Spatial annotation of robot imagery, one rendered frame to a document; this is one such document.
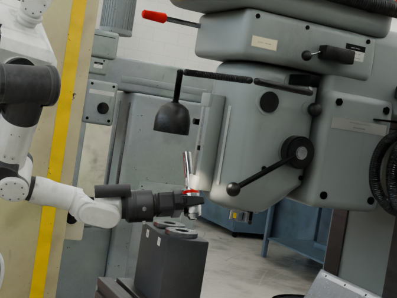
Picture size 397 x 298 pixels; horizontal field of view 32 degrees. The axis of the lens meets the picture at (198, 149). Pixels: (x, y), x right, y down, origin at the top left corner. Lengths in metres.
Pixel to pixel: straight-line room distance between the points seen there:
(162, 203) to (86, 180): 8.13
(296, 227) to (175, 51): 3.84
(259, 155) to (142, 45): 9.61
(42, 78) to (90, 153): 8.32
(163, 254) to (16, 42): 0.65
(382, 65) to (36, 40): 0.83
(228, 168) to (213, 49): 0.26
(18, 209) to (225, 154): 1.84
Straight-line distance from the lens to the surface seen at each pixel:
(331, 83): 1.54
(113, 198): 1.88
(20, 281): 3.28
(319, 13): 1.50
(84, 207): 1.83
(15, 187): 1.78
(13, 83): 1.61
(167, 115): 1.37
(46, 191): 1.83
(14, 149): 1.73
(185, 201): 1.88
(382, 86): 1.63
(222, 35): 1.50
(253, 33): 1.43
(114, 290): 1.99
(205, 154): 1.50
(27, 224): 3.22
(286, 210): 9.10
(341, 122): 1.55
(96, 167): 9.99
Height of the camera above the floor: 1.51
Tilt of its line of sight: 3 degrees down
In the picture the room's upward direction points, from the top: 9 degrees clockwise
